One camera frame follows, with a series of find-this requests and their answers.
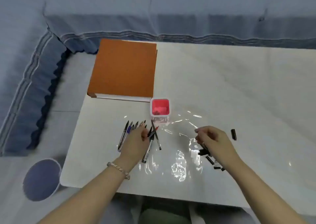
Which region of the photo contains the person's left hand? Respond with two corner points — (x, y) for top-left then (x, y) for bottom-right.
(116, 126), (151, 174)

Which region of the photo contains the person's right hand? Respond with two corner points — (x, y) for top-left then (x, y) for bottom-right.
(194, 125), (244, 169)

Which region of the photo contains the row of pens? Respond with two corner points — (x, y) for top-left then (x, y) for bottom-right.
(117, 119), (162, 164)

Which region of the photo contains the red white pen holder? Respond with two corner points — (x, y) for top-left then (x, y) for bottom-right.
(150, 98), (171, 123)

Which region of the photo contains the person's right forearm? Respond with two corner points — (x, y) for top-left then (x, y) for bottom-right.
(223, 157), (311, 224)

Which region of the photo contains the white table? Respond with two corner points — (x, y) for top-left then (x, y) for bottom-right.
(60, 39), (316, 210)

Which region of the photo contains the orange cover binder album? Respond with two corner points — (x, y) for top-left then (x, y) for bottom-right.
(87, 38), (158, 103)

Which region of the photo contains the white round bin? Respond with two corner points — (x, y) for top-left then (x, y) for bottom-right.
(22, 158), (62, 202)

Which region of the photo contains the blue grey sofa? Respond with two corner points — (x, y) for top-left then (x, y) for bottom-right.
(0, 0), (316, 158)

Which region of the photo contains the pale bead bracelet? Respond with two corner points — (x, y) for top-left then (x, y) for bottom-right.
(107, 161), (131, 180)

